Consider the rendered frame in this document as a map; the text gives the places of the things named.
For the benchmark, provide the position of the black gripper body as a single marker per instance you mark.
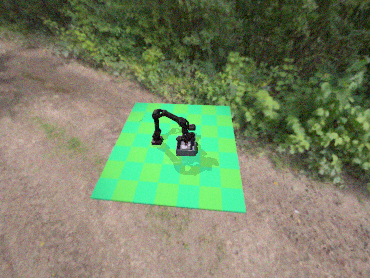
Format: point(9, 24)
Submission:
point(179, 139)

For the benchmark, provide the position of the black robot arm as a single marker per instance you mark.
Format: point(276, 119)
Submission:
point(180, 121)

